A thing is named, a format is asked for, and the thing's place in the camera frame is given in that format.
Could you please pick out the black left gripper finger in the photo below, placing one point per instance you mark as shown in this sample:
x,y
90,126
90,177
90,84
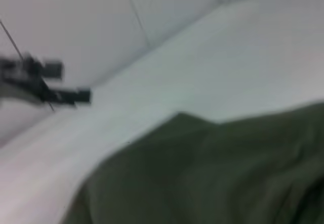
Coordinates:
x,y
53,69
73,95

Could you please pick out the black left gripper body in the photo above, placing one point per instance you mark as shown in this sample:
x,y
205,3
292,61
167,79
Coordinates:
x,y
22,74

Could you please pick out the dark green FREE! t-shirt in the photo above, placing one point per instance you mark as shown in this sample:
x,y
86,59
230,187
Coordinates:
x,y
215,171

